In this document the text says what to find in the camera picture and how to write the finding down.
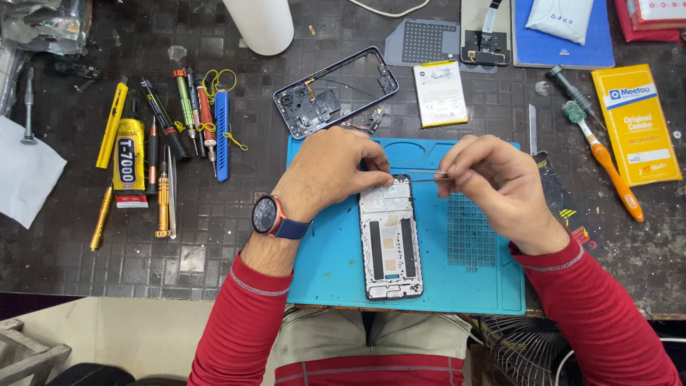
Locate person's right hand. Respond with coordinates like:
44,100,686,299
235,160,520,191
436,134,570,256

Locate person's left hand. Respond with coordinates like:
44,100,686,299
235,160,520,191
273,126,396,224

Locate silver tweezers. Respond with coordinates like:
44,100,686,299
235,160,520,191
399,170,456,184

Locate phone display frame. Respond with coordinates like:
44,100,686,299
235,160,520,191
357,174,424,301

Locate black printed packet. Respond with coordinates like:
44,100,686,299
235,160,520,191
533,150,599,254

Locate thin metal blade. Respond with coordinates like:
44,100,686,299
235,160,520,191
528,104,539,157

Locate small phone charging board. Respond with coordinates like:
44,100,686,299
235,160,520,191
342,106,387,135

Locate blue silicone repair mat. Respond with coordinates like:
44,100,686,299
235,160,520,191
286,134,526,316

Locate orange toothbrush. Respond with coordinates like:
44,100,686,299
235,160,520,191
561,100,645,223

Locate blue pry tool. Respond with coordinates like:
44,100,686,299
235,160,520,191
214,89,230,183

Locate white phone battery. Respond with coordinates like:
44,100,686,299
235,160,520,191
412,60,469,129

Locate dark grey screwdriver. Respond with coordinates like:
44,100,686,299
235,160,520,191
545,65,607,130

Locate red screwdriver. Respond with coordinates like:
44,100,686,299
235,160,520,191
195,80,218,178

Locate blue flat box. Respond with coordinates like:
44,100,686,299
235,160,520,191
511,0,616,70

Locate yellow cardboard box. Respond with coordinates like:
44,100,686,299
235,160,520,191
591,64,683,188

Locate slim black screwdriver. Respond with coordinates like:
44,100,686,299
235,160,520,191
184,66,208,159

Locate green screwdriver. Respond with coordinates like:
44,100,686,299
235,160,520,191
172,69,200,158

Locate grey perforated sheet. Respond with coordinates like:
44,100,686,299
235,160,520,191
384,18,463,68

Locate white cylinder container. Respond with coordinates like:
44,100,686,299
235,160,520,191
222,0,295,57

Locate pointed steel tweezers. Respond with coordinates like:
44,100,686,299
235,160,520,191
166,145,178,240

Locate short gold screwdriver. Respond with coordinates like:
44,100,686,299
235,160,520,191
155,160,173,239

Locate person's beige trousers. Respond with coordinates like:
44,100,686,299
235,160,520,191
267,305,473,386

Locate small black orange screwdriver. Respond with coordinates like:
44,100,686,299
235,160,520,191
145,116,160,195

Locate white plastic pouch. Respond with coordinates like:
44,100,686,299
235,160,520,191
525,0,595,46

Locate yellow black glue tube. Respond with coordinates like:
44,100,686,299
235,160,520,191
112,99,150,209

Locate red box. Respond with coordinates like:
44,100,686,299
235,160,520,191
613,0,686,44

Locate person's red shirt hem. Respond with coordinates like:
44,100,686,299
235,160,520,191
274,353,466,386

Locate yellow pry tool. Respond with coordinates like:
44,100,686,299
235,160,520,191
95,81,130,170

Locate long gold screwdriver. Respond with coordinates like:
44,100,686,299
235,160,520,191
89,184,115,252

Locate white packet with red print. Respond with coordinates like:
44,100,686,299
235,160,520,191
635,0,686,23

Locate small black phone part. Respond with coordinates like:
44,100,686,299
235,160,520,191
53,60,102,93

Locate white paper sheet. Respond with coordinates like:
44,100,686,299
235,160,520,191
0,115,68,231

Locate silver screwdriver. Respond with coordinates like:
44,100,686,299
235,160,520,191
20,66,39,146

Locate crumpled clear plastic bags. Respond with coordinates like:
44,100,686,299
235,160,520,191
0,0,93,117

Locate wooden stool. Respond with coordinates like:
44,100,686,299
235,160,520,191
0,318,73,386

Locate dark phone middle frame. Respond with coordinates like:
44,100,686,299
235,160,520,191
273,46,400,140

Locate smartwatch with blue strap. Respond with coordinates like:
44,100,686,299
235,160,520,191
251,194,313,241

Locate yellow cord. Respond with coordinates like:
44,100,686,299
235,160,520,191
173,68,249,152

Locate phone screen with flex cable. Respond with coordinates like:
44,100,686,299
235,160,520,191
459,0,513,66

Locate wire fan guard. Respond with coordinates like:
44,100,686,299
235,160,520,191
479,315,570,386

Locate white round cable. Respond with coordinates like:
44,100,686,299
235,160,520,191
554,337,686,386

